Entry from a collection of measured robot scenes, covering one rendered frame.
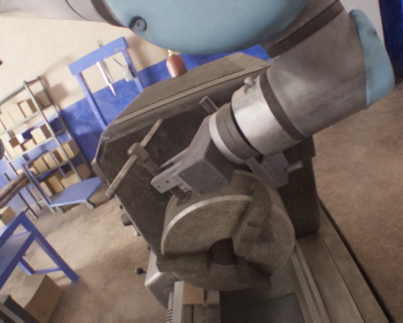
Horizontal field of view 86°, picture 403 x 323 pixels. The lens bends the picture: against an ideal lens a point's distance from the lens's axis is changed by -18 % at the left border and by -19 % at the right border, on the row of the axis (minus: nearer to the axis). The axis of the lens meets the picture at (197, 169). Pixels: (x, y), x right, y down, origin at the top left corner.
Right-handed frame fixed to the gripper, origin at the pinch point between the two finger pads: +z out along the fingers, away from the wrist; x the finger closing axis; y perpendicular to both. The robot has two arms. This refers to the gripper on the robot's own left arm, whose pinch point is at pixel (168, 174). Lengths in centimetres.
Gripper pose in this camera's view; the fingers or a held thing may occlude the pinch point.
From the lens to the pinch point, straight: 42.5
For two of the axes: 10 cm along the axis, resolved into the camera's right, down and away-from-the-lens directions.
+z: -6.7, 3.8, 6.4
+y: -6.8, -6.5, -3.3
